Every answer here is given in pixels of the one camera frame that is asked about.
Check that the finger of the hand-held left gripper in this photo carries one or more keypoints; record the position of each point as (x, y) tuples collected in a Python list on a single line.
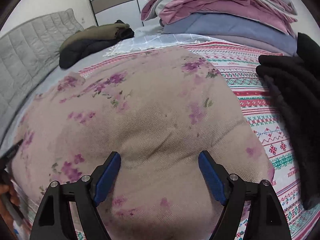
[(13, 151)]

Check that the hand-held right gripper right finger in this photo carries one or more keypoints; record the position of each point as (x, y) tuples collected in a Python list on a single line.
[(212, 177)]

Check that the mauve folded blanket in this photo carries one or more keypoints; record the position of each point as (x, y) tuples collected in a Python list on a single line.
[(262, 42)]

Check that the black fleece garment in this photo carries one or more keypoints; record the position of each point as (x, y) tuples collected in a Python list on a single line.
[(295, 92)]

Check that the person's left hand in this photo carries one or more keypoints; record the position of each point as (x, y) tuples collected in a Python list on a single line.
[(8, 193)]

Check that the light blue checked fringed blanket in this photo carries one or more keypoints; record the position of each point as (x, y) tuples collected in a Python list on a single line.
[(155, 41)]

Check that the patterned knit-print blanket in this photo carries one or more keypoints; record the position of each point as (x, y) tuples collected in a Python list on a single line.
[(262, 120)]

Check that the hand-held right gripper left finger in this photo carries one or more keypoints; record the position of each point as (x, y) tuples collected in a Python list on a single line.
[(107, 177)]

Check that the olive and black jacket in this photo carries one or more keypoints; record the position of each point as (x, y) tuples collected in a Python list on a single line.
[(95, 35)]

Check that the stack of folded blankets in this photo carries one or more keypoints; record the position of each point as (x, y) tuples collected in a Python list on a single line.
[(195, 2)]

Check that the grey quilted headboard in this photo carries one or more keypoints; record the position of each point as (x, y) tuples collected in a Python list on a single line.
[(25, 50)]

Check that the white wardrobe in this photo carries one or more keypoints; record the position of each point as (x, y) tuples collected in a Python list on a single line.
[(112, 0)]

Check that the pink floral padded jacket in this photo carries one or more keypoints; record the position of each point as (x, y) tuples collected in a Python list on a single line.
[(150, 117)]

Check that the blue folded blanket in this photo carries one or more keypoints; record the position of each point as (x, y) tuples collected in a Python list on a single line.
[(212, 25)]

